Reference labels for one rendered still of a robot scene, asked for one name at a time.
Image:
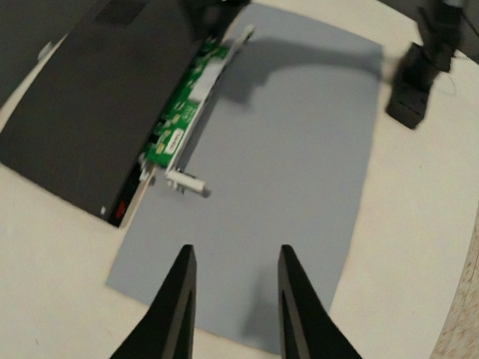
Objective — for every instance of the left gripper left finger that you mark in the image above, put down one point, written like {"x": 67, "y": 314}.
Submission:
{"x": 156, "y": 336}

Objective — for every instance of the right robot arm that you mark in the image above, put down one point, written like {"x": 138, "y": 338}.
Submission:
{"x": 442, "y": 25}

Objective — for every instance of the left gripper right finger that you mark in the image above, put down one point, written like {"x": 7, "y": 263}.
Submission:
{"x": 302, "y": 321}

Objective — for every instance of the grey flat mat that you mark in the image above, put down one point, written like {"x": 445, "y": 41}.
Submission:
{"x": 284, "y": 147}

